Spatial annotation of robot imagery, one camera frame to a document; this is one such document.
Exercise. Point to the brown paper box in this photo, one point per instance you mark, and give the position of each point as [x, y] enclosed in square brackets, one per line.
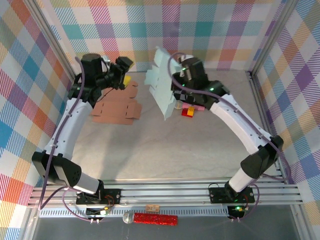
[117, 110]

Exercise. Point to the light blue paper box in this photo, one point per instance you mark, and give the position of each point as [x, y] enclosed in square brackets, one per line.
[162, 82]

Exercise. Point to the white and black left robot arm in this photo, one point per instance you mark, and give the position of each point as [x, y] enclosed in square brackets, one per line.
[72, 120]

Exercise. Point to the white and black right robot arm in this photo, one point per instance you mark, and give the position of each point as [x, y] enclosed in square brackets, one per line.
[237, 120]

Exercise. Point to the pink block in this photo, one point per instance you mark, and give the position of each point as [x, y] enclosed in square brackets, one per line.
[198, 107]

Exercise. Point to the yellow toy brick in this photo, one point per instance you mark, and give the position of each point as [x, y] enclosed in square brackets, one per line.
[191, 111]

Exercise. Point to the red toy brick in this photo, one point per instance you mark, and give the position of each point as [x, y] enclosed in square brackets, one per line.
[184, 113]

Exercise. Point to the small wooden tag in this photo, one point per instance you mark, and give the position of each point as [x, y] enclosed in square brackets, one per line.
[152, 208]

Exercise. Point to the red glitter toy microphone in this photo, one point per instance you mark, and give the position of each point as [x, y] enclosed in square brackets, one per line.
[155, 218]

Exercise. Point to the aluminium side frame rail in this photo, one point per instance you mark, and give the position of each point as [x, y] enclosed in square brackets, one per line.
[260, 102]

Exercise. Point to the aluminium frame post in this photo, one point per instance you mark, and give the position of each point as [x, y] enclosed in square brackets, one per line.
[50, 37]
[272, 37]

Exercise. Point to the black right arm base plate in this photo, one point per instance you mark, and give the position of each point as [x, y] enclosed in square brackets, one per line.
[217, 195]

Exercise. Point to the aluminium front frame rail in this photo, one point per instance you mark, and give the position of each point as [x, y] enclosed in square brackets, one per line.
[162, 193]

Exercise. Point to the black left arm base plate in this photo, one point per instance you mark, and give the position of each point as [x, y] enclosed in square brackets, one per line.
[112, 195]

